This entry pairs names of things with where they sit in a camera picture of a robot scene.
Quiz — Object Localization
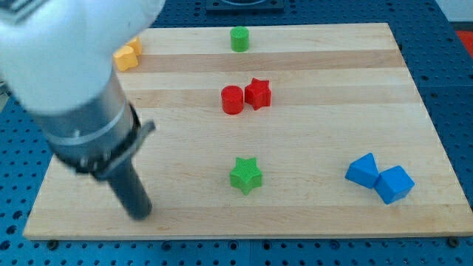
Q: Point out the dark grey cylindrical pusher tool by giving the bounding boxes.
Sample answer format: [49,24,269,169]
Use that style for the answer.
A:
[107,159,152,220]

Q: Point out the green star block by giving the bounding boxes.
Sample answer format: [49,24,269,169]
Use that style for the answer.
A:
[229,157,262,196]

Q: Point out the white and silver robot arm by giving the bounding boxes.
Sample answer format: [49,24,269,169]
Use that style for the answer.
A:
[1,0,165,220]

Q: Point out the yellow block behind arm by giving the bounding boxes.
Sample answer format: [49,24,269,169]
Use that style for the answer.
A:
[126,36,143,55]

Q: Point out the red star block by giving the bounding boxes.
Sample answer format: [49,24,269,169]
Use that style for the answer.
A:
[245,78,272,110]

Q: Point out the yellow heart block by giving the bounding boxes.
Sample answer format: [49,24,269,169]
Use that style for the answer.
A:
[113,45,139,72]

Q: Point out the red cylinder block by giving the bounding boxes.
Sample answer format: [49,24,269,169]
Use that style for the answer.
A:
[221,86,244,115]

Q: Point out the light wooden board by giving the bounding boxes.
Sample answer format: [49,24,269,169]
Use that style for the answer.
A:
[24,23,472,240]

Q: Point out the green cylinder block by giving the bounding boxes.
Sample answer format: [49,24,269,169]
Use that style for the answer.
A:
[230,26,250,52]

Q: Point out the blue pentagon block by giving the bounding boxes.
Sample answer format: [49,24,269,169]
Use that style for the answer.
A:
[345,153,379,189]

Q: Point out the blue cube block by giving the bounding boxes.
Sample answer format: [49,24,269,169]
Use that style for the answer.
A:
[374,166,415,205]

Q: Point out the dark blue base plate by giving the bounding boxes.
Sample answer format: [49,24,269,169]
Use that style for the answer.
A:
[205,0,285,13]

